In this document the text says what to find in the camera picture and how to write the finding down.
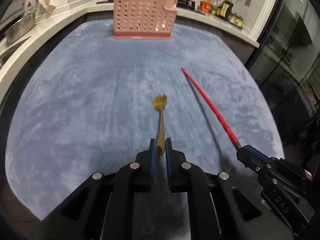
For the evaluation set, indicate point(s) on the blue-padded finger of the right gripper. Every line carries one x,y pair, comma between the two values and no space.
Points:
257,152
249,160

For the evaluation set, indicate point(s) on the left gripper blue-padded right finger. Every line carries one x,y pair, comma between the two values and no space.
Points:
174,160

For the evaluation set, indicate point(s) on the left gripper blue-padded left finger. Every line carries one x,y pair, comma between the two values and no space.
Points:
146,171

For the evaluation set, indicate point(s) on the bright red chopstick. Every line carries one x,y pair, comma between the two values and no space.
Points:
219,117

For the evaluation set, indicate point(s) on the gold flower-handled spoon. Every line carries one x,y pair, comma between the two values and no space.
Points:
159,103

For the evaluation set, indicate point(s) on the blue-grey plush mat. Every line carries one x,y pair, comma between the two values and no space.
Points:
88,108

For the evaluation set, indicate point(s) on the green tray of jars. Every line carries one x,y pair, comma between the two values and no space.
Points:
236,20

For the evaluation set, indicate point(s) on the pink perforated utensil holder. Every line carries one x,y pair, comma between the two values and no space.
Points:
144,19

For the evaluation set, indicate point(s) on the dark soy sauce bottle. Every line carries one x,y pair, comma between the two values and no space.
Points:
224,10

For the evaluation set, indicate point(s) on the red seasoning container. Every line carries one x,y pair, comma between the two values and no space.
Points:
205,7

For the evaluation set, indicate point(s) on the black gas cooktop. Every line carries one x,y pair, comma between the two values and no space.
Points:
185,4

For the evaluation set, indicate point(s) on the clear plastic oil bottle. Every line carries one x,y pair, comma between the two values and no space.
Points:
217,3

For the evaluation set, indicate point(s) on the green dish soap bottle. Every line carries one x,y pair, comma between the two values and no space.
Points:
29,9

